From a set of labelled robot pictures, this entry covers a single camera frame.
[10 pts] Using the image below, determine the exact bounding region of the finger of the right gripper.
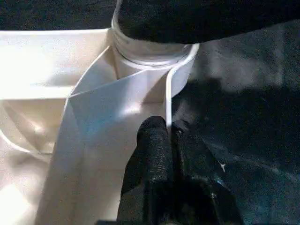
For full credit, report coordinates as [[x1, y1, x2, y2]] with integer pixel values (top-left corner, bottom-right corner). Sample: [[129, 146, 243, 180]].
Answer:
[[116, 0, 300, 45]]

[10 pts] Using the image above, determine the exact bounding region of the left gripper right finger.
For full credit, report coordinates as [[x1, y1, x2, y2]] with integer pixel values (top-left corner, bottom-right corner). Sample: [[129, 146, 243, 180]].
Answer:
[[171, 120, 244, 225]]

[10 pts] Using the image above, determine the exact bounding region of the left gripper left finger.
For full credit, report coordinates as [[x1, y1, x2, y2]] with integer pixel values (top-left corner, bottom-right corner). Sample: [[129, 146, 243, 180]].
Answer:
[[117, 116, 175, 225]]

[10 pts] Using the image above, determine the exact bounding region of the white plastic table leg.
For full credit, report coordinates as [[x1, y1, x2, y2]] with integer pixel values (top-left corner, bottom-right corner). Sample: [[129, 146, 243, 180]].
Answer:
[[112, 14, 193, 65]]

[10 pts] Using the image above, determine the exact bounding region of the white plastic table top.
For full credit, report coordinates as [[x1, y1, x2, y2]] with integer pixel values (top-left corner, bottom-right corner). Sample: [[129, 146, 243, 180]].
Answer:
[[0, 29, 200, 225]]

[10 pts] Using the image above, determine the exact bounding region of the black work mat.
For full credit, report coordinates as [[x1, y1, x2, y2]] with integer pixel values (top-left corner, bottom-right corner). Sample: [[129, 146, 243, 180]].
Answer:
[[0, 0, 300, 225]]

